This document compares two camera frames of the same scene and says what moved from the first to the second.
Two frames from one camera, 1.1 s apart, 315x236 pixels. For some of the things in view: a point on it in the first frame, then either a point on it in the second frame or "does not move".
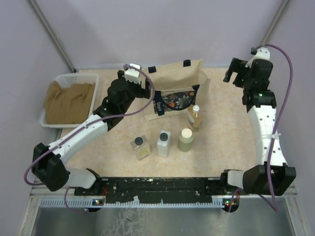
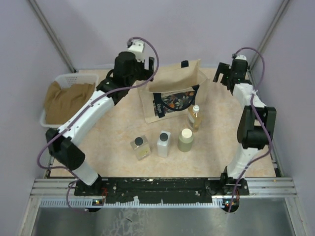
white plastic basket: [68, 79] does not move
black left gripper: [142, 92] to [145, 73]
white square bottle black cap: [163, 144] does not move
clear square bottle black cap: [141, 146] does not move
